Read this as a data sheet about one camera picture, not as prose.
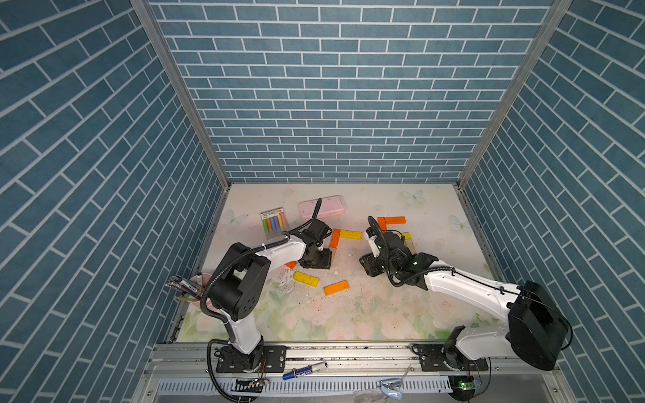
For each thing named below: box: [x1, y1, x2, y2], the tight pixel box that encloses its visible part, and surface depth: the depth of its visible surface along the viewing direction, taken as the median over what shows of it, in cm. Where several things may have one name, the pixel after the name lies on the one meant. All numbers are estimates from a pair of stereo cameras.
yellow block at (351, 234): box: [339, 230, 363, 241], surface depth 104 cm
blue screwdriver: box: [282, 361, 329, 381], surface depth 72 cm
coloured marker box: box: [260, 206, 289, 241], surface depth 108 cm
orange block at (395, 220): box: [384, 216, 408, 225], surface depth 110 cm
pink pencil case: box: [298, 194, 347, 221], surface depth 110 cm
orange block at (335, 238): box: [330, 228, 341, 249], surface depth 103 cm
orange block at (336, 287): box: [323, 279, 350, 296], surface depth 90 cm
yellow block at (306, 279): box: [293, 271, 320, 288], surface depth 91 cm
